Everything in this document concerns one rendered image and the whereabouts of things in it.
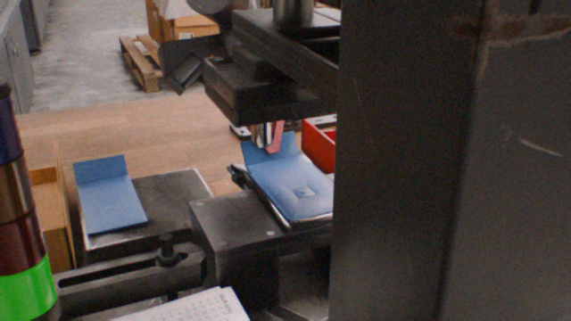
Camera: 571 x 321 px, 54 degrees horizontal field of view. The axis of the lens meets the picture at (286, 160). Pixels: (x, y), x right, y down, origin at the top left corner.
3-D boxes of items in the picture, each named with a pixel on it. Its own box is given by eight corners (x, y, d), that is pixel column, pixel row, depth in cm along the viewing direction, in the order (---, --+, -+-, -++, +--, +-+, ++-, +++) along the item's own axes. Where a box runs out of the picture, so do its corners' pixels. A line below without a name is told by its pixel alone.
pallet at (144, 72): (277, 77, 429) (277, 58, 423) (145, 93, 394) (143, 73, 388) (228, 41, 529) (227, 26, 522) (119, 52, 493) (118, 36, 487)
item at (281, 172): (293, 151, 71) (293, 129, 70) (353, 208, 58) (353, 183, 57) (241, 163, 69) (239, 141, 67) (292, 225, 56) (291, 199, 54)
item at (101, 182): (126, 171, 81) (123, 152, 80) (147, 223, 69) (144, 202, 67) (75, 181, 79) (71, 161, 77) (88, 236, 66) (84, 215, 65)
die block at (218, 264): (348, 229, 71) (351, 176, 68) (391, 274, 63) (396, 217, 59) (194, 266, 64) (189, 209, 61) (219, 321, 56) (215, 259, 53)
